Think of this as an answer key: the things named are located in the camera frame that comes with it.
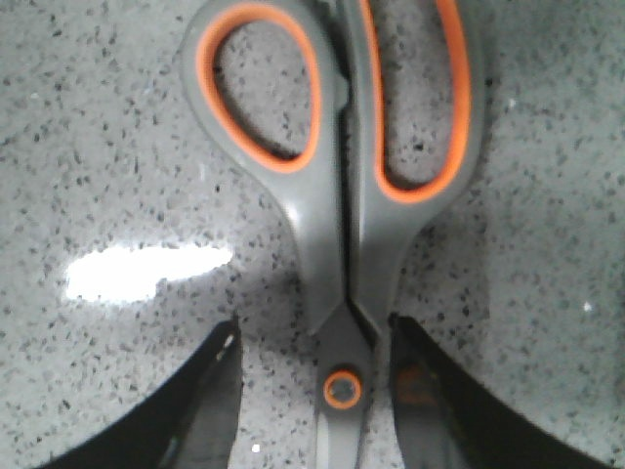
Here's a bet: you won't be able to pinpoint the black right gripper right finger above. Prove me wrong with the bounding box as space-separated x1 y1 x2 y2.
389 314 602 468

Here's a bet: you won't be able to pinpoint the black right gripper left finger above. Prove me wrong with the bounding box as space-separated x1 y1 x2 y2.
41 317 242 468

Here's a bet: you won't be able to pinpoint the grey orange scissors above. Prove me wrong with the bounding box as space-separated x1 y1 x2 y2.
182 1 484 468

